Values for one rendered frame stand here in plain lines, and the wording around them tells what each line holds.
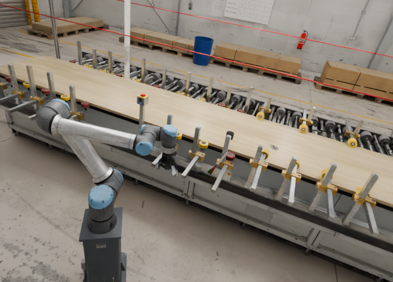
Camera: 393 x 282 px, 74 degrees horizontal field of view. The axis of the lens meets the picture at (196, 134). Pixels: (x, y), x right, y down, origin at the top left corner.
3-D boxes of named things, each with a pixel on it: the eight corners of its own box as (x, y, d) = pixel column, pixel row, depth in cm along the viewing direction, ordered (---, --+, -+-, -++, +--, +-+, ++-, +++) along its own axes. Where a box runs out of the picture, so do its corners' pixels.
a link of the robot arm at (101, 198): (85, 219, 164) (83, 199, 155) (95, 199, 179) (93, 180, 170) (109, 222, 165) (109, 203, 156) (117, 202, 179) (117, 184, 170)
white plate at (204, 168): (229, 182, 214) (231, 173, 209) (200, 172, 221) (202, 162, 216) (229, 182, 215) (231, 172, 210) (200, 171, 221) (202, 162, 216)
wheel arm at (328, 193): (333, 221, 162) (335, 217, 160) (327, 219, 162) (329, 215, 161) (328, 176, 203) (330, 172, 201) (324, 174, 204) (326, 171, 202)
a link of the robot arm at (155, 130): (138, 130, 150) (159, 133, 151) (142, 120, 160) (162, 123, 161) (138, 143, 155) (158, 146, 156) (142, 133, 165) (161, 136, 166)
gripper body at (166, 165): (157, 167, 168) (159, 152, 162) (163, 160, 175) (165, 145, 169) (168, 171, 166) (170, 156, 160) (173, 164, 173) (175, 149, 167)
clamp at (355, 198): (372, 209, 178) (376, 204, 175) (351, 202, 181) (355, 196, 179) (371, 203, 183) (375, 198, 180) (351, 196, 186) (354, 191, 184)
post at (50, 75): (56, 119, 261) (49, 72, 237) (53, 117, 262) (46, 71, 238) (59, 117, 264) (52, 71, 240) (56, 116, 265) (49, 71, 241)
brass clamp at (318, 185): (334, 196, 184) (337, 191, 182) (314, 189, 188) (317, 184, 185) (334, 191, 189) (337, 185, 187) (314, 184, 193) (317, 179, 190)
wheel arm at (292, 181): (292, 206, 168) (294, 202, 166) (286, 204, 169) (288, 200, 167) (296, 165, 209) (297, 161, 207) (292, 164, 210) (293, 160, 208)
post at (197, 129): (191, 175, 227) (199, 128, 203) (188, 174, 228) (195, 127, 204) (193, 173, 230) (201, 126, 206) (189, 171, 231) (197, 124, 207)
